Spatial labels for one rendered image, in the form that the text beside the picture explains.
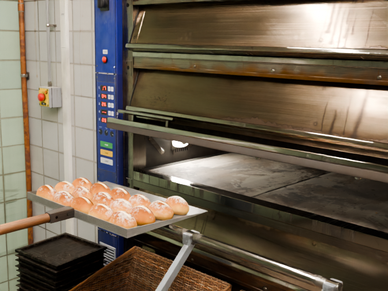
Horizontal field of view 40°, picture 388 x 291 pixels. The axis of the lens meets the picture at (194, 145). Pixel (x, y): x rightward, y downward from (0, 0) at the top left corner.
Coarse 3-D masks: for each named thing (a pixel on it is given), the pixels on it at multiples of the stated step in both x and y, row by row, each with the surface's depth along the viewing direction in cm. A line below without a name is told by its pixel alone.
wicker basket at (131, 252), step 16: (144, 256) 231; (160, 256) 225; (96, 272) 221; (112, 272) 228; (128, 272) 235; (144, 272) 229; (160, 272) 223; (192, 272) 213; (80, 288) 216; (96, 288) 222; (112, 288) 229; (128, 288) 235; (144, 288) 229; (176, 288) 217; (192, 288) 211; (208, 288) 207; (224, 288) 201
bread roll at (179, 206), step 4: (172, 196) 180; (176, 196) 179; (168, 200) 179; (172, 200) 178; (176, 200) 177; (180, 200) 177; (184, 200) 178; (172, 204) 177; (176, 204) 176; (180, 204) 176; (184, 204) 176; (172, 208) 177; (176, 208) 176; (180, 208) 176; (184, 208) 176; (188, 208) 177; (176, 212) 176; (180, 212) 176; (184, 212) 176
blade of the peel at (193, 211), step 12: (132, 192) 202; (144, 192) 203; (48, 204) 183; (60, 204) 178; (84, 216) 169; (180, 216) 176; (192, 216) 176; (108, 228) 161; (120, 228) 157; (132, 228) 157; (144, 228) 161; (156, 228) 165
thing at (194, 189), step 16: (144, 176) 231; (160, 176) 227; (192, 192) 212; (208, 192) 205; (224, 192) 204; (240, 208) 195; (256, 208) 190; (272, 208) 186; (288, 208) 185; (304, 224) 177; (320, 224) 173; (336, 224) 170; (352, 224) 170; (352, 240) 166; (368, 240) 162; (384, 240) 158
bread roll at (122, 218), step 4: (116, 212) 162; (120, 212) 161; (124, 212) 162; (112, 216) 162; (116, 216) 161; (120, 216) 160; (124, 216) 160; (128, 216) 160; (132, 216) 161; (112, 220) 162; (116, 220) 160; (120, 220) 160; (124, 220) 159; (128, 220) 159; (132, 220) 160; (116, 224) 160; (120, 224) 159; (124, 224) 159; (128, 224) 159; (132, 224) 159; (136, 224) 161; (128, 228) 159
